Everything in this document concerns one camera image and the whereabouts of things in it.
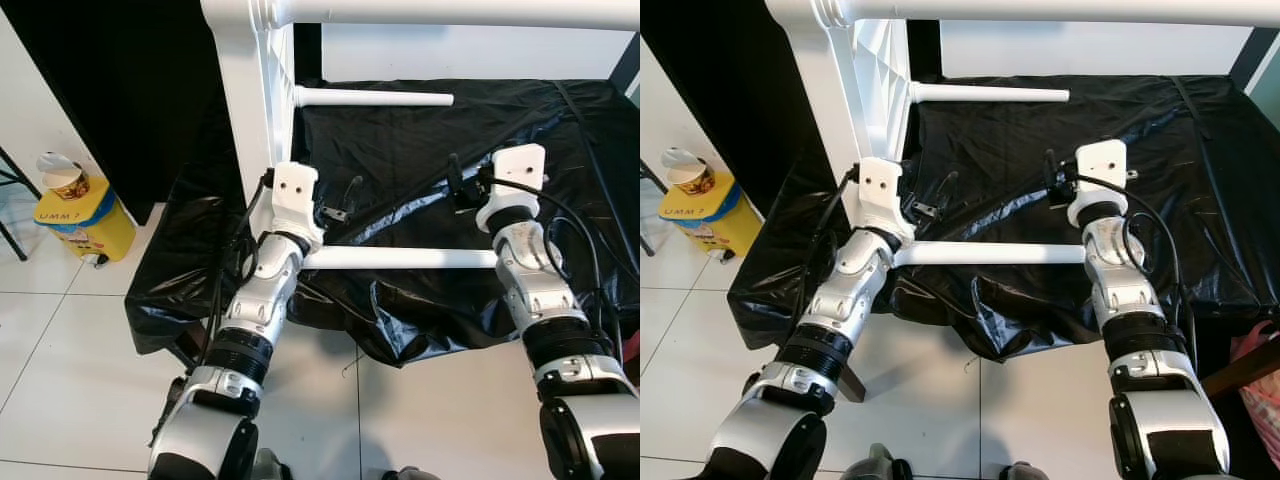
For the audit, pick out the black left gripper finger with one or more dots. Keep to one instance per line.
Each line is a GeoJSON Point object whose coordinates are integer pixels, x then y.
{"type": "Point", "coordinates": [944, 190]}
{"type": "Point", "coordinates": [353, 193]}

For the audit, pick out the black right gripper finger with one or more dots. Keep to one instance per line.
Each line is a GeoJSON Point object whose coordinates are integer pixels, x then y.
{"type": "Point", "coordinates": [1050, 167]}
{"type": "Point", "coordinates": [455, 172]}

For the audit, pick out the white plastic table top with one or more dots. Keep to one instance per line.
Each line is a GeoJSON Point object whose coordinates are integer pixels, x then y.
{"type": "Point", "coordinates": [820, 80]}
{"type": "Point", "coordinates": [240, 80]}

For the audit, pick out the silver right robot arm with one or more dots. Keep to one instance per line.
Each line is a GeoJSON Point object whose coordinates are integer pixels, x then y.
{"type": "Point", "coordinates": [545, 300]}
{"type": "Point", "coordinates": [1130, 300]}

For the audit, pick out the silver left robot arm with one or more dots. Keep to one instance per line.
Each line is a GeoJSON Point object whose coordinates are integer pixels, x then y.
{"type": "Point", "coordinates": [845, 300]}
{"type": "Point", "coordinates": [260, 300]}

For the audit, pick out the black plastic table cover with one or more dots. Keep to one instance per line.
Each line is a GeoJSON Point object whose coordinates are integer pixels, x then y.
{"type": "Point", "coordinates": [1000, 160]}
{"type": "Point", "coordinates": [420, 160]}

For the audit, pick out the black metal stand leg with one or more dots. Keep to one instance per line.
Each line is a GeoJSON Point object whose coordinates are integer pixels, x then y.
{"type": "Point", "coordinates": [650, 175]}
{"type": "Point", "coordinates": [10, 225]}

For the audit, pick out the yellow storage box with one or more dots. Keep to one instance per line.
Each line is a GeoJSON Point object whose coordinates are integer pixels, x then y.
{"type": "Point", "coordinates": [725, 220]}
{"type": "Point", "coordinates": [95, 225]}

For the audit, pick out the white instant noodle cup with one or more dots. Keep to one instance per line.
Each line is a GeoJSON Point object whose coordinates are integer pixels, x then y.
{"type": "Point", "coordinates": [690, 172]}
{"type": "Point", "coordinates": [63, 178]}

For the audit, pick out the pink patterned bag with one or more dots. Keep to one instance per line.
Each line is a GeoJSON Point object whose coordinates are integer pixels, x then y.
{"type": "Point", "coordinates": [633, 360]}
{"type": "Point", "coordinates": [1262, 400]}

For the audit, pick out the black door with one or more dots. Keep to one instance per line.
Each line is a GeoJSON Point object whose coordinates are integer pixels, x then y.
{"type": "Point", "coordinates": [120, 80]}
{"type": "Point", "coordinates": [720, 80]}

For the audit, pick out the dark grey robot left foot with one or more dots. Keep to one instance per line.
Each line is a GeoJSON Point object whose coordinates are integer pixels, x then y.
{"type": "Point", "coordinates": [272, 467]}
{"type": "Point", "coordinates": [875, 465]}

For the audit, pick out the dark grey robot foot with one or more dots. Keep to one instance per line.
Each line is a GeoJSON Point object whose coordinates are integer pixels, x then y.
{"type": "Point", "coordinates": [875, 465]}
{"type": "Point", "coordinates": [412, 473]}
{"type": "Point", "coordinates": [272, 467]}
{"type": "Point", "coordinates": [1025, 471]}

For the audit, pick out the dark grey robot right foot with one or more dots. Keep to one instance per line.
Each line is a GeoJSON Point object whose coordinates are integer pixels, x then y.
{"type": "Point", "coordinates": [1025, 471]}
{"type": "Point", "coordinates": [412, 473]}

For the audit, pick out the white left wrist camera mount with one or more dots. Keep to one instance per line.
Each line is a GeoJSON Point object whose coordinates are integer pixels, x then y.
{"type": "Point", "coordinates": [295, 200]}
{"type": "Point", "coordinates": [885, 195]}

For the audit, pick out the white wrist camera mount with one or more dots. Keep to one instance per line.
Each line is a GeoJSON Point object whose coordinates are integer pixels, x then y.
{"type": "Point", "coordinates": [1100, 170]}
{"type": "Point", "coordinates": [885, 195]}
{"type": "Point", "coordinates": [515, 175]}
{"type": "Point", "coordinates": [295, 200]}

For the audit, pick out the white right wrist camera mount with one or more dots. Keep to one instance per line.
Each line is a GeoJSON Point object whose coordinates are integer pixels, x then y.
{"type": "Point", "coordinates": [1100, 170]}
{"type": "Point", "coordinates": [515, 175]}

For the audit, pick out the dark door frame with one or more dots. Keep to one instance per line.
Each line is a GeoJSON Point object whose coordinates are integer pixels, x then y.
{"type": "Point", "coordinates": [628, 60]}
{"type": "Point", "coordinates": [1255, 60]}

